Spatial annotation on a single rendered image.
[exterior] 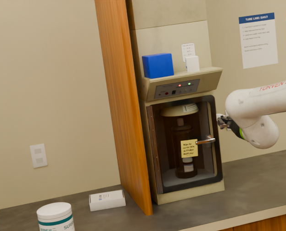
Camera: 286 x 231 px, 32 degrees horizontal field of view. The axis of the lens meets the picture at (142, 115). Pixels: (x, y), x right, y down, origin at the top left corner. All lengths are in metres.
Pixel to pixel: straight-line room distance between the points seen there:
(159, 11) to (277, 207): 0.94
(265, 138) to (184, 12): 0.71
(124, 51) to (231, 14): 0.89
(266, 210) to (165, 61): 0.72
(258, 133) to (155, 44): 0.65
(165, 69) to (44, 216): 0.74
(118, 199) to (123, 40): 0.72
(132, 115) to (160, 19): 0.42
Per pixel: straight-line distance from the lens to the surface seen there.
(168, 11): 2.15
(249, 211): 2.10
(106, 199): 2.30
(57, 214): 1.91
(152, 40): 2.12
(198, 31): 2.19
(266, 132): 1.73
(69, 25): 2.49
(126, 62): 2.00
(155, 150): 2.17
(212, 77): 2.13
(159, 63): 2.02
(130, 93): 2.02
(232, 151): 2.80
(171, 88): 2.08
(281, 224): 2.20
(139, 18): 2.11
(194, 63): 2.10
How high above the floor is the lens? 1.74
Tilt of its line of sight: 11 degrees down
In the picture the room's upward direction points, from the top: 7 degrees counter-clockwise
